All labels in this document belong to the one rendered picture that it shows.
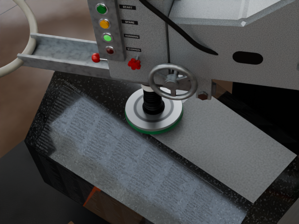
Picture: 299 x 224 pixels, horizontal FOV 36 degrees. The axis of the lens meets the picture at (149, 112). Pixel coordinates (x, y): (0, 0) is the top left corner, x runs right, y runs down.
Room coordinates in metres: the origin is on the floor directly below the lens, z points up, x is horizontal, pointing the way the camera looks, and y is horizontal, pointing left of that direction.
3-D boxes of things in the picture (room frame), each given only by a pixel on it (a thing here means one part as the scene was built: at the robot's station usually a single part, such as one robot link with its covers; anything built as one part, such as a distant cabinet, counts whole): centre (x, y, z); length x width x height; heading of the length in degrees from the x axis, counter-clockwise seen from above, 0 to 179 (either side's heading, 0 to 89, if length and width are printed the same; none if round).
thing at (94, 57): (1.09, 0.13, 1.22); 0.08 x 0.03 x 0.03; 70
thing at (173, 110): (1.11, -0.02, 0.92); 0.21 x 0.21 x 0.01
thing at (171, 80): (0.96, -0.09, 1.24); 0.15 x 0.10 x 0.15; 70
